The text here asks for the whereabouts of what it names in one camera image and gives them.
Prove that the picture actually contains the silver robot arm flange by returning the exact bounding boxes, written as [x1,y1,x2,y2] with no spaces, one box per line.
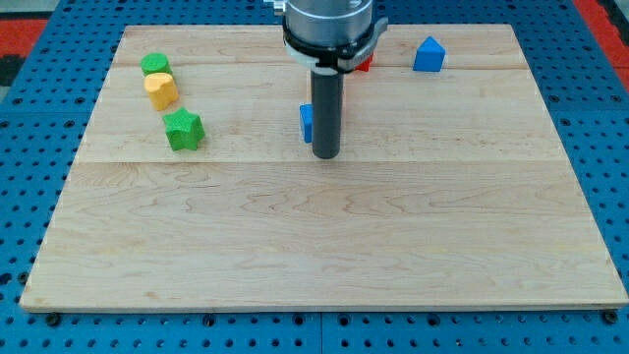
[263,0,388,76]

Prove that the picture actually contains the green star block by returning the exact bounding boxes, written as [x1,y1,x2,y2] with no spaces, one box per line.
[162,107,205,150]

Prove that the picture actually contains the yellow heart block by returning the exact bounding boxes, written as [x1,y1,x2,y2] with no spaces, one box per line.
[143,73,179,111]

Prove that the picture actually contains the blue cube block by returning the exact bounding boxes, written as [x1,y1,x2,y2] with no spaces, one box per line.
[299,103,313,144]

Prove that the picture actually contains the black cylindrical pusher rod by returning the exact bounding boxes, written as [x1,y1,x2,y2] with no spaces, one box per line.
[311,72,344,159]

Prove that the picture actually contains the wooden board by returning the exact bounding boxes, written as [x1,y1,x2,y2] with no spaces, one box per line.
[21,25,628,314]

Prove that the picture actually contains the red block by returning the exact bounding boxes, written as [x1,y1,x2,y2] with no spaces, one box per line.
[355,54,373,72]

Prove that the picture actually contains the blue triangular prism block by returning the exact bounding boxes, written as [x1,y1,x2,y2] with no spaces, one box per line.
[413,36,446,72]

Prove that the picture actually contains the green cylinder block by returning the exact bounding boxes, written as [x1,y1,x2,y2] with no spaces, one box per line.
[140,52,172,76]

